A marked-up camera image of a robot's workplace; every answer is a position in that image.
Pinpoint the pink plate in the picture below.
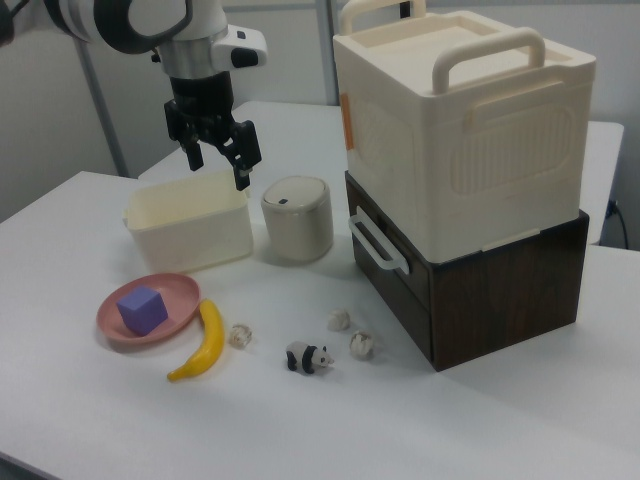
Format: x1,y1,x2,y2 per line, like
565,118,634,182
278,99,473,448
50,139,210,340
96,272,202,346

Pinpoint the cream plastic storage box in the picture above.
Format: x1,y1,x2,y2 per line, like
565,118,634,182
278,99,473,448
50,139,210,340
332,0,599,264

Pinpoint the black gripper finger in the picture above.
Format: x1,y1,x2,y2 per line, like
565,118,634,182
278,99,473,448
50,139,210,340
217,119,264,192
181,130,207,173

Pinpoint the panda toy figure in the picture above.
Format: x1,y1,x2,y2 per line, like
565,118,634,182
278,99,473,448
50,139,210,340
285,340,337,376

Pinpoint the wooden drawer with white handle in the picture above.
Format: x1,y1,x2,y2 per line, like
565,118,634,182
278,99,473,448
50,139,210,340
344,170,434,322

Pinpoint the dark wood drawer cabinet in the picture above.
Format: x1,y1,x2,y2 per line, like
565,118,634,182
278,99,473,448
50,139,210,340
344,169,591,372

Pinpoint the purple cube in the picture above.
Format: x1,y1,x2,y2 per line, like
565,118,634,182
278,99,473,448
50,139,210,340
116,285,169,335

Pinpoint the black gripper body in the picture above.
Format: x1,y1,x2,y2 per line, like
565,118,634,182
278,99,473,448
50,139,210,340
163,69,252,147

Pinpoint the black cable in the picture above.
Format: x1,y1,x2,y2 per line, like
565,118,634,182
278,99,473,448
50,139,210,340
607,199,631,249

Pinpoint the small beige lidded bin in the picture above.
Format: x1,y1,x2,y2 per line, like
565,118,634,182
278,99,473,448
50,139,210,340
260,174,335,262

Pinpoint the yellow banana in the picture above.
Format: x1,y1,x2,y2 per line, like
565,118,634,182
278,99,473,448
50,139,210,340
166,298,226,384

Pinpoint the cream rectangular plastic container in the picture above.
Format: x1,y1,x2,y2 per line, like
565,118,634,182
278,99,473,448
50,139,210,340
122,168,255,274

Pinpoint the orange tape strip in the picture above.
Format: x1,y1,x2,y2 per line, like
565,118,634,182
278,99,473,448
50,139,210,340
341,93,355,150

